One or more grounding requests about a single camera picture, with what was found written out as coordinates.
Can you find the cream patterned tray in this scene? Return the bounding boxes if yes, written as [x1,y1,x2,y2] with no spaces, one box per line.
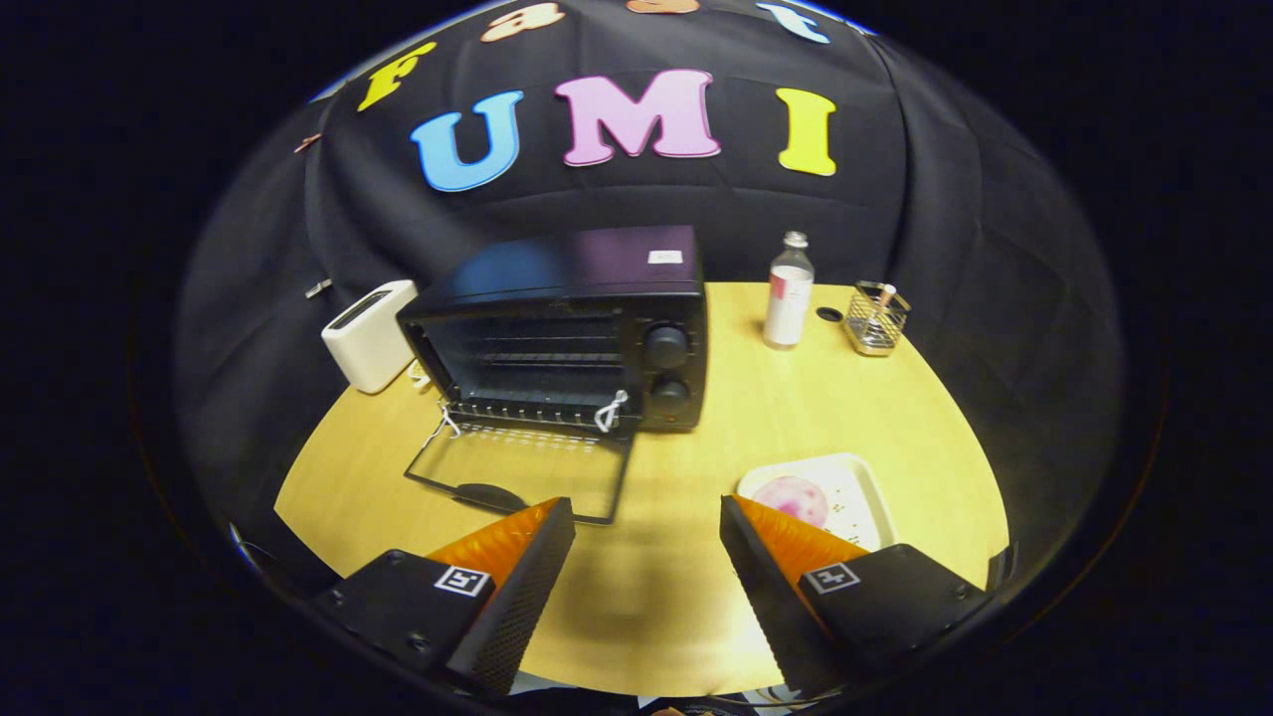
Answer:
[736,452,896,554]

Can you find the wire mesh basket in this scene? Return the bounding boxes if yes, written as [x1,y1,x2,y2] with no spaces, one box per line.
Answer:
[843,281,911,357]

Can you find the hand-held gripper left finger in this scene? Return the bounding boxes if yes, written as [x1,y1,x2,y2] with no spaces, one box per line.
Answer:
[308,497,576,699]

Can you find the pink round food slice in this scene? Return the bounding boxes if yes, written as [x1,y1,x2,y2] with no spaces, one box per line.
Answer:
[752,475,830,530]

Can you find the white toaster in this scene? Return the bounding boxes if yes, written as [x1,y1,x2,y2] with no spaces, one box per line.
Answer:
[320,279,420,395]

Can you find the black toaster oven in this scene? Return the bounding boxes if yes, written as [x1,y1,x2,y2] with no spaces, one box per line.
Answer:
[396,225,709,526]

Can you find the black backdrop cloth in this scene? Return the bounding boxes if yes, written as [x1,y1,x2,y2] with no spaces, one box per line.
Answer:
[174,0,1125,598]

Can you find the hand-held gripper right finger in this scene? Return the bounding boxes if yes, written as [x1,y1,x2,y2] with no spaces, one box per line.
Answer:
[719,494,992,698]

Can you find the clear plastic bottle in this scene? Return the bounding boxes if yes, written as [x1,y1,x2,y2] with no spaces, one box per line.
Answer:
[763,231,816,350]

